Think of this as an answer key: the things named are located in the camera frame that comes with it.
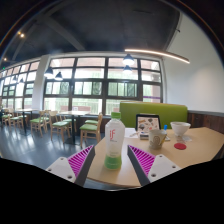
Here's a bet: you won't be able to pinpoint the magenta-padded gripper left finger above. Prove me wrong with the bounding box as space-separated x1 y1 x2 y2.
45 144 97 187

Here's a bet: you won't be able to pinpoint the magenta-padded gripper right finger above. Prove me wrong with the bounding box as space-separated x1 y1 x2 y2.
126 144 183 187

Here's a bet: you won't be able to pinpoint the clear green-capped drink bottle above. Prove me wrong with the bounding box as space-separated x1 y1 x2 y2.
103 111 126 170

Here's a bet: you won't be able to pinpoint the beige patterned mug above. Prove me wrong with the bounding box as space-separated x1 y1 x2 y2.
148 129 168 150

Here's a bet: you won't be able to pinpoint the small white device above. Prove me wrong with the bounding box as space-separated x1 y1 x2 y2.
139 131 150 141

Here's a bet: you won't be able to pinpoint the white paper sheets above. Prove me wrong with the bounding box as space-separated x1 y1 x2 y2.
124 128 140 139

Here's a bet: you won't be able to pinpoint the black tablet with stickers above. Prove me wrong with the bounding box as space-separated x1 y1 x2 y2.
135 113 162 134

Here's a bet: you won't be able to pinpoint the flat round red coaster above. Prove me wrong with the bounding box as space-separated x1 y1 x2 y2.
173 142 187 151

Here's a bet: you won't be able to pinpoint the wooden chairs with green seats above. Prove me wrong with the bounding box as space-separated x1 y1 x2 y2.
0 108 104 148

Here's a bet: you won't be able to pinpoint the white paper napkin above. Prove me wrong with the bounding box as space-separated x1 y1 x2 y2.
176 134 193 143

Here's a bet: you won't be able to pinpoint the white ceramic bowl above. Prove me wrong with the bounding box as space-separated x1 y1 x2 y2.
170 121 192 138

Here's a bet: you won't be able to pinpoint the light wooden dining table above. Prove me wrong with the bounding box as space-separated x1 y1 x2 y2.
57 110 92 145

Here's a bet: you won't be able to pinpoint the green upholstered bench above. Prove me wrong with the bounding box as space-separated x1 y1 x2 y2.
119 101 189 130

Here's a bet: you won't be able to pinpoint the dark pendant ceiling lamps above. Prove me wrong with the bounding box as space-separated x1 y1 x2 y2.
43 53 136 81

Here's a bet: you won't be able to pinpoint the curved linear ceiling light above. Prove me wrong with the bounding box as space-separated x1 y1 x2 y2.
124 48 191 65

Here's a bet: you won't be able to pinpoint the black-framed window wall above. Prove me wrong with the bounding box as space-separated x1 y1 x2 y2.
0 56 164 116

